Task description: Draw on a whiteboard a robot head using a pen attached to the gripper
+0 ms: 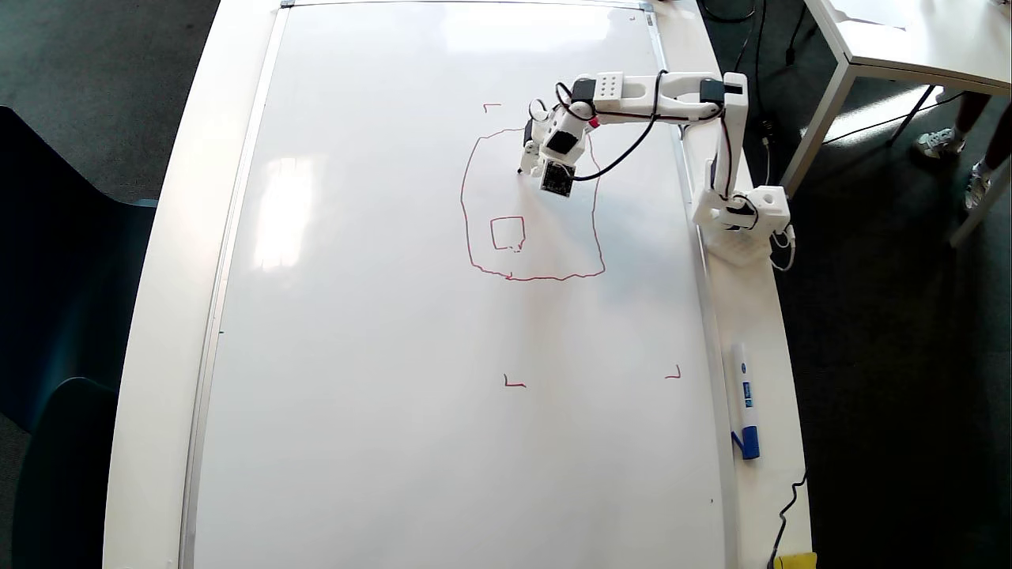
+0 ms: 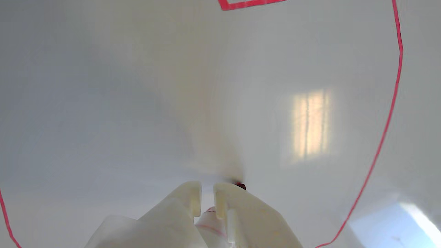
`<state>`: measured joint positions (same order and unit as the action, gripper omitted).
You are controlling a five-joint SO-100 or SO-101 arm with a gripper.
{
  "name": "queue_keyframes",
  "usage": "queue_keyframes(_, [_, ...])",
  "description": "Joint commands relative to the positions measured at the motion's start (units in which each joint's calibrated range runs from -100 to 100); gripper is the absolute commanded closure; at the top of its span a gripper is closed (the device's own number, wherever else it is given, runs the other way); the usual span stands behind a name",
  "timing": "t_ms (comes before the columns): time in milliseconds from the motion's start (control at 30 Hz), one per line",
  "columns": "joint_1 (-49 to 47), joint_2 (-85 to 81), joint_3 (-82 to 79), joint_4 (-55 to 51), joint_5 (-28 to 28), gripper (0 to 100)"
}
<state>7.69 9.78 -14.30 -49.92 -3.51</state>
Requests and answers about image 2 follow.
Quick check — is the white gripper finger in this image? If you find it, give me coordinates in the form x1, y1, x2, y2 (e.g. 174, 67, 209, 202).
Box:
213, 182, 304, 248
84, 181, 209, 248

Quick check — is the large whiteboard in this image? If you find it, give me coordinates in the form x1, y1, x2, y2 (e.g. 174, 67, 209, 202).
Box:
0, 0, 441, 248

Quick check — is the red marker pen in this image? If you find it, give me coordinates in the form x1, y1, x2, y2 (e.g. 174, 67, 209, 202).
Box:
195, 183, 247, 248

